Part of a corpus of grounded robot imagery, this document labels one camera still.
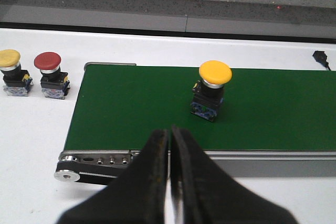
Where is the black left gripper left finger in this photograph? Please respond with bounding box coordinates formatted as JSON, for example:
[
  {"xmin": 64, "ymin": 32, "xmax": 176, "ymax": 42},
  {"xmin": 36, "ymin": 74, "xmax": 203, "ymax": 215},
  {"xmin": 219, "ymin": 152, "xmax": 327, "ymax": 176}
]
[{"xmin": 57, "ymin": 130, "xmax": 169, "ymax": 223}]

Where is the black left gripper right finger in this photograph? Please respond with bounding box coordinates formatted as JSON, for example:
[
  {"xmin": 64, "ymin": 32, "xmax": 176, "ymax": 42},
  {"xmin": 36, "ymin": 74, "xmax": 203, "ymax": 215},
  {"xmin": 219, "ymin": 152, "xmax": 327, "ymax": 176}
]
[{"xmin": 171, "ymin": 126, "xmax": 297, "ymax": 223}]

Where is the green conveyor belt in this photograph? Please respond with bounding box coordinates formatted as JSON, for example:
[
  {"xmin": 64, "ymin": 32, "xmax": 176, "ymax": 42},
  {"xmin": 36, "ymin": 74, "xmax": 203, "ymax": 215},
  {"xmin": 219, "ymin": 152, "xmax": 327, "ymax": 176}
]
[{"xmin": 65, "ymin": 65, "xmax": 335, "ymax": 151}]

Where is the yellow mushroom push button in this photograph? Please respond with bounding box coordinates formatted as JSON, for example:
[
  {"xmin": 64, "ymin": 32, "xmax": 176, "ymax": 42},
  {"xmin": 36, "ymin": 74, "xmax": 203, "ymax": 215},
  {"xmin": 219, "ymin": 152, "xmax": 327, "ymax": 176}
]
[
  {"xmin": 191, "ymin": 60, "xmax": 233, "ymax": 122},
  {"xmin": 1, "ymin": 49, "xmax": 33, "ymax": 97}
]

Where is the aluminium conveyor side rail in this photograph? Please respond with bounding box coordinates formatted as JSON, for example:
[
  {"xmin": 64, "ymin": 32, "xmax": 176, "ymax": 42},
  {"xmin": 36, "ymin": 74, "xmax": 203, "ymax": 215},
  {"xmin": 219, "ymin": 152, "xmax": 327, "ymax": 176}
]
[{"xmin": 58, "ymin": 149, "xmax": 336, "ymax": 178}]

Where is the black conveyor end pulley bracket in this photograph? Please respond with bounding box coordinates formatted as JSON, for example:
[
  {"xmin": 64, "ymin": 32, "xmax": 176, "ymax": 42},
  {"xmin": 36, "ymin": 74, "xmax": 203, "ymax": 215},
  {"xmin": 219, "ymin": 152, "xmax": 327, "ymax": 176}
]
[{"xmin": 54, "ymin": 153, "xmax": 133, "ymax": 185}]

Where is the black plug with cable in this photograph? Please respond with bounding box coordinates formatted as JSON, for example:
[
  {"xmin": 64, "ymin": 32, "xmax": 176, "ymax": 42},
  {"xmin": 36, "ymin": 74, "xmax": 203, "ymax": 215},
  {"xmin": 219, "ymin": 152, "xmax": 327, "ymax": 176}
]
[{"xmin": 312, "ymin": 50, "xmax": 331, "ymax": 71}]

